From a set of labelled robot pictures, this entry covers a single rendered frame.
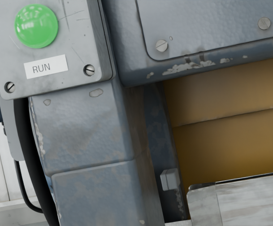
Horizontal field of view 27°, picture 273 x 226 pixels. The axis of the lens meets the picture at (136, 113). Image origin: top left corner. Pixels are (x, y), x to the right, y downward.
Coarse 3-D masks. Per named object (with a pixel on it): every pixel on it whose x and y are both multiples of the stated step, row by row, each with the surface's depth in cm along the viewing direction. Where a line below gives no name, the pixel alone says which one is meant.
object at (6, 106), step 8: (0, 96) 85; (0, 104) 86; (8, 104) 85; (8, 112) 85; (8, 120) 86; (32, 120) 85; (8, 128) 86; (16, 128) 85; (32, 128) 85; (8, 136) 86; (16, 136) 86; (16, 144) 86; (16, 152) 86; (16, 160) 86; (24, 160) 86
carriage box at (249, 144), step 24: (216, 120) 71; (240, 120) 70; (264, 120) 69; (192, 144) 71; (216, 144) 71; (240, 144) 70; (264, 144) 70; (192, 168) 72; (216, 168) 71; (240, 168) 71; (264, 168) 70
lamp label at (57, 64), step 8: (56, 56) 38; (64, 56) 38; (24, 64) 39; (32, 64) 38; (40, 64) 38; (48, 64) 38; (56, 64) 38; (64, 64) 38; (32, 72) 38; (40, 72) 38; (48, 72) 38; (56, 72) 38
